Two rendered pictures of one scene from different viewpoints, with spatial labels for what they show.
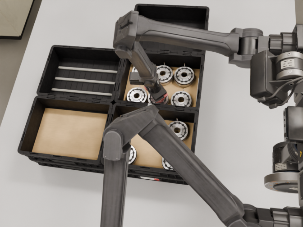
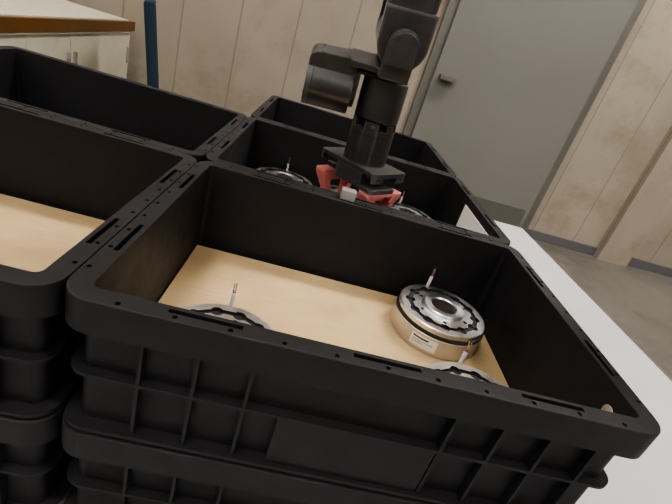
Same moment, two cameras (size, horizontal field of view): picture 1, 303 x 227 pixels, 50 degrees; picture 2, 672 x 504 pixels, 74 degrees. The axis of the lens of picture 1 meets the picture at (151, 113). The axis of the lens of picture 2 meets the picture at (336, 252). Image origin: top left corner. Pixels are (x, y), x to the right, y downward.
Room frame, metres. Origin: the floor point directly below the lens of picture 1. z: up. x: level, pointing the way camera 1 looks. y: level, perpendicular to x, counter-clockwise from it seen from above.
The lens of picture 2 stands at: (0.21, 0.25, 1.10)
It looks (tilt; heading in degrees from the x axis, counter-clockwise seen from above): 25 degrees down; 329
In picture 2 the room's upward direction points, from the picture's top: 18 degrees clockwise
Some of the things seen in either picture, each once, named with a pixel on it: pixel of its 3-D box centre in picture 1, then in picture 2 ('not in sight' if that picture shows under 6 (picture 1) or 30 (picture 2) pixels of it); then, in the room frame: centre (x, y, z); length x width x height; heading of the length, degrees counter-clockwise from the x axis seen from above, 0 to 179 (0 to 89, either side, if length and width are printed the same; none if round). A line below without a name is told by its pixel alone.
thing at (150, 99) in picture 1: (158, 97); not in sight; (0.72, -0.05, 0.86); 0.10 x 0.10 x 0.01
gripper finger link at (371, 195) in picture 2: (158, 95); (362, 201); (0.70, -0.06, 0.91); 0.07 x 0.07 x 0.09; 20
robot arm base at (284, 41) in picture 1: (282, 47); not in sight; (0.47, -0.42, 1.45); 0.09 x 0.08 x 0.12; 158
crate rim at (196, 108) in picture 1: (159, 79); (358, 177); (0.79, -0.08, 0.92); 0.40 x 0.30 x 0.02; 67
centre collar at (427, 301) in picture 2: (177, 130); (443, 307); (0.53, -0.09, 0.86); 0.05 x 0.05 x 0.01
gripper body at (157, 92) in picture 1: (154, 86); (367, 146); (0.72, -0.05, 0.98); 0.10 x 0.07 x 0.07; 20
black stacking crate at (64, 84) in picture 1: (84, 78); (88, 134); (0.94, 0.28, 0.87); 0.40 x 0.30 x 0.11; 67
